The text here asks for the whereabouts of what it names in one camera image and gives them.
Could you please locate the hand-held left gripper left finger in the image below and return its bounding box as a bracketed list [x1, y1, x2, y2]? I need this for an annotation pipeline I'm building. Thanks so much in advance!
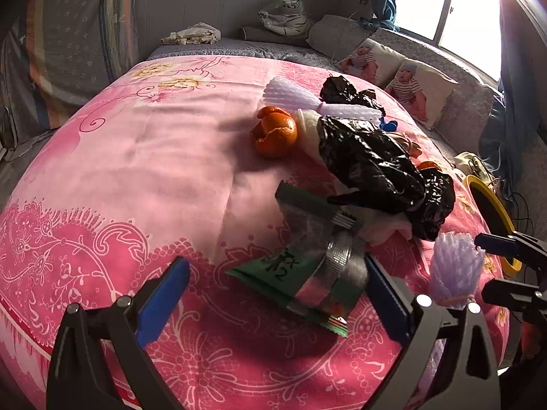
[46, 256, 191, 410]

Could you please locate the window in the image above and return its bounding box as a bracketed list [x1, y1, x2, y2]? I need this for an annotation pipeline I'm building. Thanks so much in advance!
[395, 0, 503, 80]

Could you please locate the small black plastic bag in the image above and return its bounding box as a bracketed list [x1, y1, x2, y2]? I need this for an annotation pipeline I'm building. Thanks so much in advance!
[320, 74, 388, 116]

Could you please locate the large black plastic bag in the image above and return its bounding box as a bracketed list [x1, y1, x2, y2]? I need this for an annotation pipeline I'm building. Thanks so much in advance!
[317, 115, 456, 241]

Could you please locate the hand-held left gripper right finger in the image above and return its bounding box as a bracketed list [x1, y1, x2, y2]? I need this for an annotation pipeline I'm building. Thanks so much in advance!
[364, 255, 502, 410]

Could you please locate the green snack packet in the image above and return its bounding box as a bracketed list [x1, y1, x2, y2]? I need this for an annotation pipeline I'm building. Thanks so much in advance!
[225, 181, 371, 337]

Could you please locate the patterned fabric wardrobe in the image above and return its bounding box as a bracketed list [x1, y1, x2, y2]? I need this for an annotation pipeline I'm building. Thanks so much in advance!
[0, 0, 143, 139]

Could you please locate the baby print pillow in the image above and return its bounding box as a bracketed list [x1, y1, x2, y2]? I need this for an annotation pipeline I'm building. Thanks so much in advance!
[337, 38, 407, 88]
[385, 58, 459, 131]

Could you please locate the pale green cloth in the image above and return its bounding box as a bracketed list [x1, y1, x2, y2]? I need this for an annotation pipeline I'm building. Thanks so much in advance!
[454, 151, 496, 180]

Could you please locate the beige crumpled cloth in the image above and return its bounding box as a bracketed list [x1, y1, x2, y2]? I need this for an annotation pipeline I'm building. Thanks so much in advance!
[161, 23, 222, 46]

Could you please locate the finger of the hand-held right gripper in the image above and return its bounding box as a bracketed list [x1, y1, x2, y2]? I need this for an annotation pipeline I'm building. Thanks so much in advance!
[481, 277, 547, 313]
[474, 231, 547, 266]

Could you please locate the pale crumpled paper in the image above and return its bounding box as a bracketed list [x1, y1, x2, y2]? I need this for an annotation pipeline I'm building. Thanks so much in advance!
[362, 213, 413, 247]

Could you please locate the white foam fruit net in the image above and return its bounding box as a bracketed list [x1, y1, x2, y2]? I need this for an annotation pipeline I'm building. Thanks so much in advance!
[263, 76, 384, 123]

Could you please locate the white tiger plush toy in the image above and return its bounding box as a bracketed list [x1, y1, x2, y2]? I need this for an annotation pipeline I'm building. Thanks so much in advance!
[257, 0, 314, 37]

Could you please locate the grey cushion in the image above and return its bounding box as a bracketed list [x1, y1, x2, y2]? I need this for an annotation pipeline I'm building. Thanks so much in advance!
[308, 14, 377, 63]

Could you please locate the dark grey pillow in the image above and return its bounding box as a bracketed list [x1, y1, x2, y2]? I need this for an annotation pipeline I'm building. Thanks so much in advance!
[238, 26, 311, 49]

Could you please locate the purple foam fruit net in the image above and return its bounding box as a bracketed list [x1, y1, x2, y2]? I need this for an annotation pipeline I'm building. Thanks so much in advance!
[428, 231, 486, 311]

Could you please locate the yellow-rimmed black bin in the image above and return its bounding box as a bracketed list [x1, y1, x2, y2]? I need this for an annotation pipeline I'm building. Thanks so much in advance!
[465, 174, 523, 276]

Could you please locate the black cable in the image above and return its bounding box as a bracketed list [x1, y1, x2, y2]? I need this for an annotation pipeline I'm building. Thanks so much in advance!
[491, 171, 537, 233]

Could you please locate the large tangerine peel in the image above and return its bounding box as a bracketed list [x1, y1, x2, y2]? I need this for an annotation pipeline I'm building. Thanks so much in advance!
[250, 106, 298, 159]

